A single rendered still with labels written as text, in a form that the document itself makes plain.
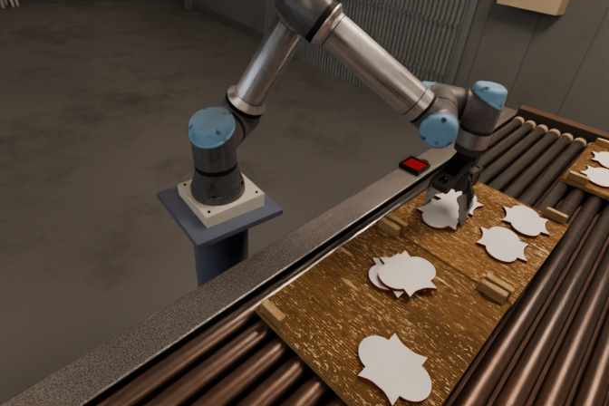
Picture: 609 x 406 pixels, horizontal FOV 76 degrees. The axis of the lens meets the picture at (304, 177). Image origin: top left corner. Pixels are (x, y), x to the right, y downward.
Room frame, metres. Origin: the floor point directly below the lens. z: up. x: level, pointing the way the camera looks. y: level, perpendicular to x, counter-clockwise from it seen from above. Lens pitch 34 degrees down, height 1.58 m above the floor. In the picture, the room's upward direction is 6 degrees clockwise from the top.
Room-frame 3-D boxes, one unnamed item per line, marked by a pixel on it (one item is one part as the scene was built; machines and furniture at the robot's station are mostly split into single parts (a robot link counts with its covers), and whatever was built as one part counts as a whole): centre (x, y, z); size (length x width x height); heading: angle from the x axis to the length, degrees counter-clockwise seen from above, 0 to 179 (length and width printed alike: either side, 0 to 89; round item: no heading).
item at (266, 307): (0.47, 0.04, 0.95); 0.06 x 0.02 x 0.03; 48
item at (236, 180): (0.90, 0.24, 0.96); 0.15 x 0.15 x 0.10
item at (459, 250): (0.83, -0.48, 0.93); 0.41 x 0.35 x 0.02; 137
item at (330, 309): (0.52, -0.19, 0.93); 0.41 x 0.35 x 0.02; 138
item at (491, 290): (0.58, -0.43, 0.95); 0.06 x 0.02 x 0.03; 48
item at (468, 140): (0.86, -0.40, 1.17); 0.08 x 0.08 x 0.05
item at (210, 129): (0.90, 0.25, 1.08); 0.13 x 0.12 x 0.14; 166
